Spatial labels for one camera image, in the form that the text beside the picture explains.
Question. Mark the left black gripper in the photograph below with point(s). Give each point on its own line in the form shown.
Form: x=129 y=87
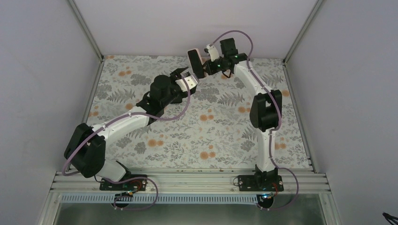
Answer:
x=176 y=78

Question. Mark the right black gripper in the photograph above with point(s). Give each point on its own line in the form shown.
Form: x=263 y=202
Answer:
x=201 y=67

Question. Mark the black phone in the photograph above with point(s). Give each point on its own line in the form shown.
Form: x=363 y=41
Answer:
x=177 y=100
x=197 y=66

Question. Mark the pink phone case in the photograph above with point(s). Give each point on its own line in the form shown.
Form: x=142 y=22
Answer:
x=194 y=59

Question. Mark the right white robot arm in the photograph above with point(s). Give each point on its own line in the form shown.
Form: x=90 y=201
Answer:
x=266 y=108

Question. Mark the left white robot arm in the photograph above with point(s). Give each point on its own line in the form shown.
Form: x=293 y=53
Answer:
x=87 y=147

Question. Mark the black phone on mat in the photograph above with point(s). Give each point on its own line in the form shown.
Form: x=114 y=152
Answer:
x=177 y=100

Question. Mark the floral patterned mat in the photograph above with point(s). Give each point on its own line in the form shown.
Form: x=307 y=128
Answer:
x=215 y=131

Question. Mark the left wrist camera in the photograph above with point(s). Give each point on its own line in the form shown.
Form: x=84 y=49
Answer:
x=187 y=84

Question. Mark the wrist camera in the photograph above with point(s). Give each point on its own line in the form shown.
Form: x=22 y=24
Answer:
x=187 y=84
x=212 y=52

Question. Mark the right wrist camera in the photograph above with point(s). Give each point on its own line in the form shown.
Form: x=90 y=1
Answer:
x=212 y=52

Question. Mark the aluminium front rail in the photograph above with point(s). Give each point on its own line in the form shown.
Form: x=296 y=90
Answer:
x=199 y=181

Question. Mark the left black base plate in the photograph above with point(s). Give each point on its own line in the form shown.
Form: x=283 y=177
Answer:
x=129 y=183

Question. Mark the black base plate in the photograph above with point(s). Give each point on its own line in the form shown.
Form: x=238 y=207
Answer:
x=248 y=183
x=129 y=183

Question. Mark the left aluminium corner post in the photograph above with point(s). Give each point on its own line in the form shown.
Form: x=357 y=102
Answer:
x=82 y=23

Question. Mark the aluminium corner post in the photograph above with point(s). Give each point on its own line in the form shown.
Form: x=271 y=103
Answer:
x=82 y=23
x=303 y=29

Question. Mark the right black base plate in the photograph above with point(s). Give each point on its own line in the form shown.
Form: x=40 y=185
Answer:
x=248 y=183

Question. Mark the right aluminium corner post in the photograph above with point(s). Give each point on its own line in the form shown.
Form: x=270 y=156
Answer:
x=303 y=29

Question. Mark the white slotted cable duct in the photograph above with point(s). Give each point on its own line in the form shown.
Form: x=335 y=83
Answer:
x=161 y=198

